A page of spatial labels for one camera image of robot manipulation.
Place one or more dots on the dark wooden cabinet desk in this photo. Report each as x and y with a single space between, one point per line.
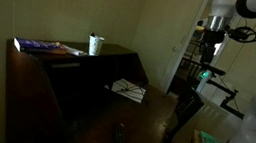
65 83

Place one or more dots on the dark wooden railing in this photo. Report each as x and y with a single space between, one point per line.
190 68

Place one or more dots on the black camera stand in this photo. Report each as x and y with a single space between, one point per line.
229 96

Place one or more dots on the white dotted paper cup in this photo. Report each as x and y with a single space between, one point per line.
95 45

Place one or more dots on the cream door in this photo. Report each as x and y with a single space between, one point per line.
163 36

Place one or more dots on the black wooden chair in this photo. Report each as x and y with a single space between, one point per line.
184 110

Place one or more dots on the blue book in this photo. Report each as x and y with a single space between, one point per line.
37 46

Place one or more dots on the loose white papers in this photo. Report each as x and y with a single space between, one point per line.
75 51

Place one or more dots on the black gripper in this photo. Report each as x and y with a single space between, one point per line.
214 36

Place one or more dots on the black remote control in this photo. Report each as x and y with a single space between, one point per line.
119 141

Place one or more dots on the black pen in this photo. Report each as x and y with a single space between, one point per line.
93 34

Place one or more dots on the white paper sheet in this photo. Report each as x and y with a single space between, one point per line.
121 94

